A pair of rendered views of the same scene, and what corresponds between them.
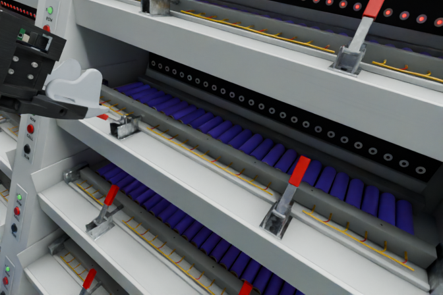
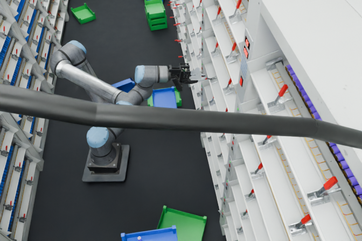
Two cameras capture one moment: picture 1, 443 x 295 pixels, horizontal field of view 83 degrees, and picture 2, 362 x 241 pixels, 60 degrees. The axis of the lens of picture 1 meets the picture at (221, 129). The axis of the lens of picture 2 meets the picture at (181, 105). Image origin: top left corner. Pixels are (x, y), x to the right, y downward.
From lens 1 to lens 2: 142 cm
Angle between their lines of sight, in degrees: 61
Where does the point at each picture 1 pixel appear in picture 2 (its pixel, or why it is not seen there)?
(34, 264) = (206, 106)
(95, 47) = not seen: hidden behind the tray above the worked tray
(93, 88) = (199, 76)
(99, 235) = (211, 105)
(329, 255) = not seen: hidden behind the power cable
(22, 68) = (185, 76)
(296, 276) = not seen: hidden behind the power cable
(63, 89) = (193, 77)
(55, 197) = (207, 90)
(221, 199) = (220, 108)
